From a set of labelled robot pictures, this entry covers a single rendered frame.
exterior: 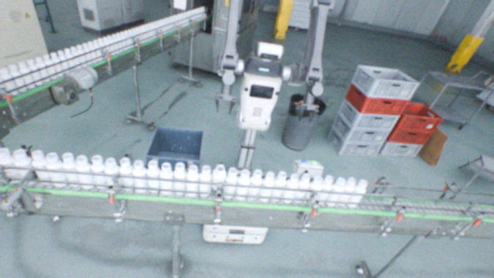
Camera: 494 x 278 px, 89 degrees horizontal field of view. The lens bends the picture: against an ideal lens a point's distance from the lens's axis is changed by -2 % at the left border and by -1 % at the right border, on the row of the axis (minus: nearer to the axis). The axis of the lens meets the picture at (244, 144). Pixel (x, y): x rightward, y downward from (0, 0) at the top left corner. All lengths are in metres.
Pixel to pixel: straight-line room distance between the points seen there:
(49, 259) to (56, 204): 1.01
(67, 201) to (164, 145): 0.73
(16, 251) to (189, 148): 1.45
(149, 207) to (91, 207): 0.27
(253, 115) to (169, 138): 0.60
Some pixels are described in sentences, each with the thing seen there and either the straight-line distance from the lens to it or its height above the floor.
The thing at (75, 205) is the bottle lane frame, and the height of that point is 0.91.
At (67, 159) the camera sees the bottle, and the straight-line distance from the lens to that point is 1.30.
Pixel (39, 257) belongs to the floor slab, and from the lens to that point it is 2.48.
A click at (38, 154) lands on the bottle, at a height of 1.14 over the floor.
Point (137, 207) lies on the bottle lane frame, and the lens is 1.34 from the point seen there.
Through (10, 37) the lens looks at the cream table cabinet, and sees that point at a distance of 5.03.
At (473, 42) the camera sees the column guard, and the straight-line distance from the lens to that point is 10.90.
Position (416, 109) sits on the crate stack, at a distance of 4.49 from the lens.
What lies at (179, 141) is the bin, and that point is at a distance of 1.84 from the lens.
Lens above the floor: 1.96
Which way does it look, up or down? 37 degrees down
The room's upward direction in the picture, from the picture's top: 12 degrees clockwise
